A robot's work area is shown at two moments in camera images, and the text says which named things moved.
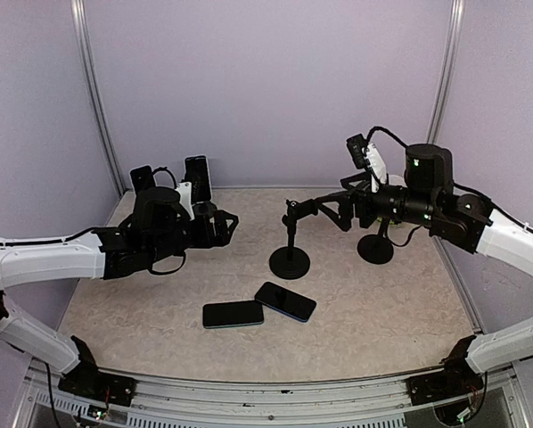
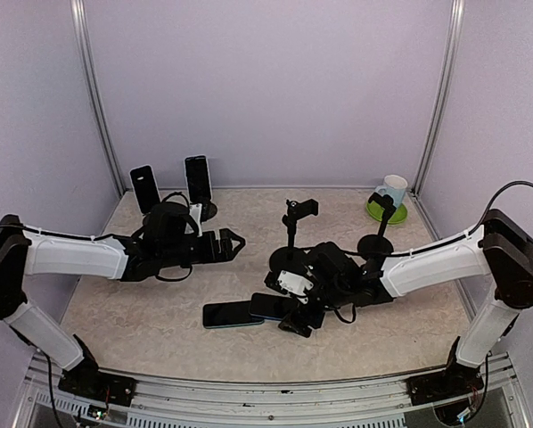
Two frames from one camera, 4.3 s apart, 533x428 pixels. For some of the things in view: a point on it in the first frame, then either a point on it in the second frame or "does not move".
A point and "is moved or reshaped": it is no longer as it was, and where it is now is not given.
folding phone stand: x=207 y=209 does not move
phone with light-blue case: x=196 y=172 does not move
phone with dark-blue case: x=285 y=301 is moved or reshaped
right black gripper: x=345 y=220 → x=296 y=326
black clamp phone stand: x=291 y=262 does not move
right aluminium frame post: x=456 y=10 does not move
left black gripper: x=221 y=236 → x=225 y=254
